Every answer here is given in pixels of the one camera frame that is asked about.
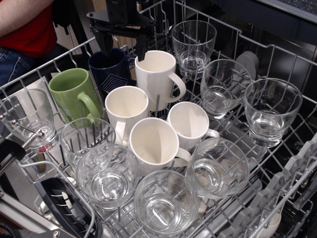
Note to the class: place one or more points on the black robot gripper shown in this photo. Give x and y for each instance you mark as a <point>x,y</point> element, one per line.
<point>121,18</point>

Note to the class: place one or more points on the dark blue ceramic mug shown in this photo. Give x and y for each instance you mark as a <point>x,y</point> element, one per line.
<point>111,72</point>

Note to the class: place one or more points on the tall white mug back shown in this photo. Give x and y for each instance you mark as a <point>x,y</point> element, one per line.
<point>156,76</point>

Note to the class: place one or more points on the white mug centre left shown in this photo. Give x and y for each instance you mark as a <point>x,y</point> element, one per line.
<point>125,106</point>

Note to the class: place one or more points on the green ceramic mug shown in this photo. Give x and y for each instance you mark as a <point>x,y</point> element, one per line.
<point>76,97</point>

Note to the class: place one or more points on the white mug centre right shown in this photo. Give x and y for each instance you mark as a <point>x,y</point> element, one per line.
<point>191,123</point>

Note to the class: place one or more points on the white mug front centre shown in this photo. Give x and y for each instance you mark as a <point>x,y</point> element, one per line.
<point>156,145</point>

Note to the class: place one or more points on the clear glass back top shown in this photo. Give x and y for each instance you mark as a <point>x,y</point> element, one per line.
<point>193,44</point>

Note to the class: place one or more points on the clear glass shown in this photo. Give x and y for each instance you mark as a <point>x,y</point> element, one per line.
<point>108,175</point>
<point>271,106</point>
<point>218,169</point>
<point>32,107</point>
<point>165,203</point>
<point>83,134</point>
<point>193,44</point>
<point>223,86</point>

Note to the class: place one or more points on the person in red shirt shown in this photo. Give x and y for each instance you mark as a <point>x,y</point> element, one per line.
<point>26,34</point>

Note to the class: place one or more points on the clear glass left middle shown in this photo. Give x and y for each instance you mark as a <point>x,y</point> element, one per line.
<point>83,134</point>

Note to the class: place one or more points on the clear glass back middle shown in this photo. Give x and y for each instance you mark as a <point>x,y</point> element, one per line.
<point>223,86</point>

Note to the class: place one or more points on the clear glass far left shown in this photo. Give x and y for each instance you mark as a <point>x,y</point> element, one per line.
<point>32,107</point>

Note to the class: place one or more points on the metal rod with balls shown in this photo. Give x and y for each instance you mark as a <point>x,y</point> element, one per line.
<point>34,137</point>

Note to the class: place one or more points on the clear glass front left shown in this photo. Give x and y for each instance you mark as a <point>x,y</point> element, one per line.
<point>108,175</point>

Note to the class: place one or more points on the clear glass far right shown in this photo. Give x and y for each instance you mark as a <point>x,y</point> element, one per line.
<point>271,106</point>

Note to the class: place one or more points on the clear glass front right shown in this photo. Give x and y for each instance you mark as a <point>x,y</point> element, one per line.
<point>218,169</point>

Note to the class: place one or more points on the clear glass front bottom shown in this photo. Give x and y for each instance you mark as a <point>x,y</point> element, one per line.
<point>165,203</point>

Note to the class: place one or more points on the grey plastic tine holder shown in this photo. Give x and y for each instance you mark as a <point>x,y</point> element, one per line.
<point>291,170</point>

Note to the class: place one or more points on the grey wire dishwasher rack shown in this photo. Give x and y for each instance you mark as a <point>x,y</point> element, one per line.
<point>275,61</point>

